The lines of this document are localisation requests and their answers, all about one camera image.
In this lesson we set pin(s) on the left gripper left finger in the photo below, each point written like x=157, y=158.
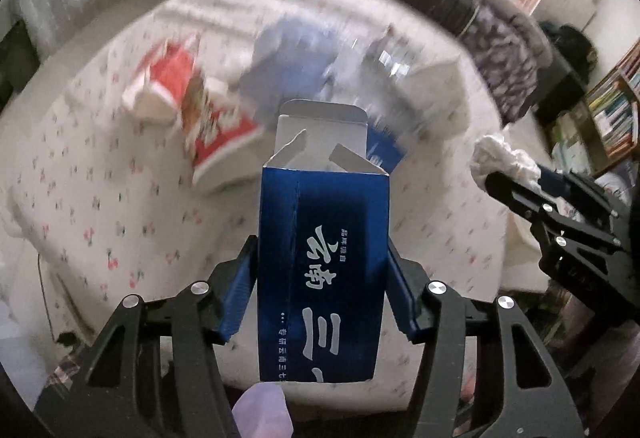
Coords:
x=152, y=371

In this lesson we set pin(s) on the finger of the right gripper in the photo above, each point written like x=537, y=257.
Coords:
x=583, y=193
x=556, y=216

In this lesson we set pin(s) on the red white snack package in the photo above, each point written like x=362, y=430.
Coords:
x=220, y=136

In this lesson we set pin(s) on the red instant noodle cup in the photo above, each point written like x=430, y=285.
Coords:
x=160, y=81

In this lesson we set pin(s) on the blue cardboard box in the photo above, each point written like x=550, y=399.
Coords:
x=322, y=243

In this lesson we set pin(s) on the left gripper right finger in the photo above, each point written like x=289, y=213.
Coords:
x=519, y=392

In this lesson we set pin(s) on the pile of dark clothes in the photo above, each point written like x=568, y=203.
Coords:
x=575, y=47

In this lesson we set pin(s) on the light blue plastic bag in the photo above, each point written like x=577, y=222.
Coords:
x=289, y=61

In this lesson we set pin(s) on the cherry print table cloth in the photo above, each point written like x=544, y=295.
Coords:
x=107, y=199

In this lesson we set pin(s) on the wooden bookshelf with books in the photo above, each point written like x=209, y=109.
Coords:
x=601, y=130

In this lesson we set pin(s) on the white tissue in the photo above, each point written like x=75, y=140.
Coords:
x=493, y=154

